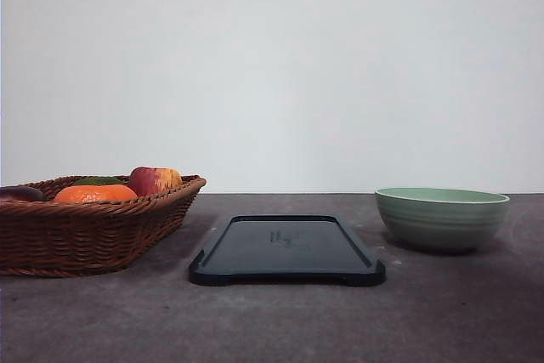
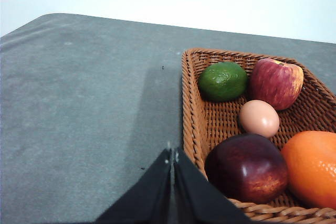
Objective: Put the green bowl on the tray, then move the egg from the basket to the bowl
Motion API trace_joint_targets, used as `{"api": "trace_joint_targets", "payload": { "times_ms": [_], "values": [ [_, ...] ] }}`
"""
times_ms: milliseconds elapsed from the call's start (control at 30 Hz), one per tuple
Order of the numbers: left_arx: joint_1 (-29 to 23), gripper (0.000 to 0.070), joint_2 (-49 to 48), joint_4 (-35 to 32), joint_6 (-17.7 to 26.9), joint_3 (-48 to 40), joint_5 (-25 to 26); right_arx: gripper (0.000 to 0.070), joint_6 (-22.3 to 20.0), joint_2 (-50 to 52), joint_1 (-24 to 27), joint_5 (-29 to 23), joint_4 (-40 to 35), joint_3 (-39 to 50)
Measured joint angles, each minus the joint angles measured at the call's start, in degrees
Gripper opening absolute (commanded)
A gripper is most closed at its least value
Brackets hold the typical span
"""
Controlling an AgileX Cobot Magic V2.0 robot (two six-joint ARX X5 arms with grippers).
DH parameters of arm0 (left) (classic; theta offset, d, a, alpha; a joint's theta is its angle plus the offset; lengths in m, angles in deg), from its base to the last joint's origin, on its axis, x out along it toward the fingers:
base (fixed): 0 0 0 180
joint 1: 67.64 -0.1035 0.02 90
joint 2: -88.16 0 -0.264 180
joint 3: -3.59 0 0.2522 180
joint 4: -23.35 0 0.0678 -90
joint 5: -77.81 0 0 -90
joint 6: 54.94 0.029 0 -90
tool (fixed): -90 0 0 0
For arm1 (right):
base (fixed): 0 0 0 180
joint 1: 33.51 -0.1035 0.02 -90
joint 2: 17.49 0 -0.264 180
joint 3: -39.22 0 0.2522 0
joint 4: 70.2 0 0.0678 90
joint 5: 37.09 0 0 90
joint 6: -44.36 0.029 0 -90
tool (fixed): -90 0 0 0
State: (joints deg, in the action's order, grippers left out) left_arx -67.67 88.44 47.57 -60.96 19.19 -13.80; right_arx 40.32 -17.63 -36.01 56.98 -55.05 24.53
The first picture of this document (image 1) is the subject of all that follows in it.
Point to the pale green ceramic bowl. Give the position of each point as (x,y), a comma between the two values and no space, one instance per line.
(441,219)

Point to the brown wicker basket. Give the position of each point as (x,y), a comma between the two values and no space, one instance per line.
(85,238)

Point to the dark teal rectangular tray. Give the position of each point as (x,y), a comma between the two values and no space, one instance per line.
(285,248)

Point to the red yellow apple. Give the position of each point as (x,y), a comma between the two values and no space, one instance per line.
(153,181)

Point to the green lime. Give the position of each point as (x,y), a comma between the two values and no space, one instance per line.
(98,180)

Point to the orange tangerine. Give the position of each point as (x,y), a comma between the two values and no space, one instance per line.
(85,193)

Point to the dark red plum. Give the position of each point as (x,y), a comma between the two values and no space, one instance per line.
(25,193)

